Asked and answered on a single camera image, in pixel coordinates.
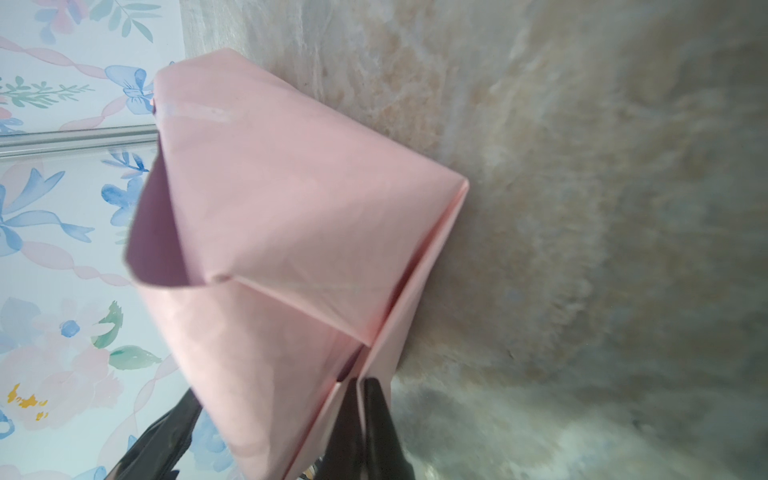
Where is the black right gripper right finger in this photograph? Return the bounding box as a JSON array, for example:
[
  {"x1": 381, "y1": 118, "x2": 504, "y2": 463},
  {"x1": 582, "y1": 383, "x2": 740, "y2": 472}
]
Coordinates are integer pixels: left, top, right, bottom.
[{"x1": 363, "y1": 378, "x2": 415, "y2": 480}]

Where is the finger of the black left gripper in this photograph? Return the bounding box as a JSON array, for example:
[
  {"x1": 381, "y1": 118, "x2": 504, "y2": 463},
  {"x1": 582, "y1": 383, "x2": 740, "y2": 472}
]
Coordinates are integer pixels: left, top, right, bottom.
[{"x1": 105, "y1": 389, "x2": 202, "y2": 480}]

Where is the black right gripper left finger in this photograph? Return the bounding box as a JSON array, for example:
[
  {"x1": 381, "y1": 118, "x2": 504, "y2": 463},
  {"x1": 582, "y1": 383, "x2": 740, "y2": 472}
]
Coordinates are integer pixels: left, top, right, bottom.
[{"x1": 315, "y1": 379, "x2": 364, "y2": 480}]

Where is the purple pink wrapping paper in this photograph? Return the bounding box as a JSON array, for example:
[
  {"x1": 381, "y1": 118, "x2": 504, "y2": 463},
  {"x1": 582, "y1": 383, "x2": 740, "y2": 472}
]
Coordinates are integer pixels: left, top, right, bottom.
[{"x1": 126, "y1": 49, "x2": 469, "y2": 479}]

